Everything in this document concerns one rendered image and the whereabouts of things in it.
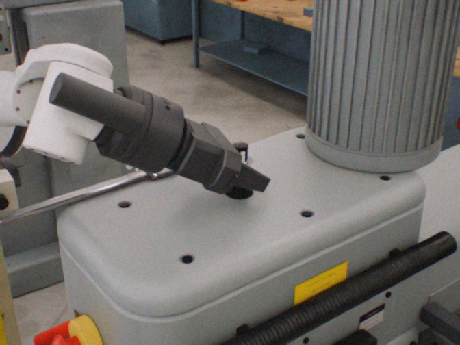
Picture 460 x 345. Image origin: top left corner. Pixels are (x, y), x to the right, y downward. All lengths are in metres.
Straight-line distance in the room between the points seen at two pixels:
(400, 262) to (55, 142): 0.46
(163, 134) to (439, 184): 0.61
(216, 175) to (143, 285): 0.16
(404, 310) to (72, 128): 0.60
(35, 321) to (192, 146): 3.00
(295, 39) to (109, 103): 6.50
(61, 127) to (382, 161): 0.43
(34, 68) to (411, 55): 0.46
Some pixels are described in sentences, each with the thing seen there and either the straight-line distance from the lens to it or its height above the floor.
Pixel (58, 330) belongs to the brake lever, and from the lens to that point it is 0.91.
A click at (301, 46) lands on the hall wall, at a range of 7.07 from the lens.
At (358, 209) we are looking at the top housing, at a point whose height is 1.89.
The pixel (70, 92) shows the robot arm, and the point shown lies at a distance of 0.65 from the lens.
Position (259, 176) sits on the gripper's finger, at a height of 1.93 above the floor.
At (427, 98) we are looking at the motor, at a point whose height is 2.00.
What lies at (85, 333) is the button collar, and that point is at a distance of 0.78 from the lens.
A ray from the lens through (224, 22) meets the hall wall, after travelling 8.16.
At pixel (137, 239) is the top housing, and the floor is 1.89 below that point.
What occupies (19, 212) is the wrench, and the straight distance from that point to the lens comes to 0.81.
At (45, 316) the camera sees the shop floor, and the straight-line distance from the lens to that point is 3.68.
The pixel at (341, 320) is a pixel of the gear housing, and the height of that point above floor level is 1.71.
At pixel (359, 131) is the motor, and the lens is 0.87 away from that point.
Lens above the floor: 2.29
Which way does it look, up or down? 27 degrees down
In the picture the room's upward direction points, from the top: straight up
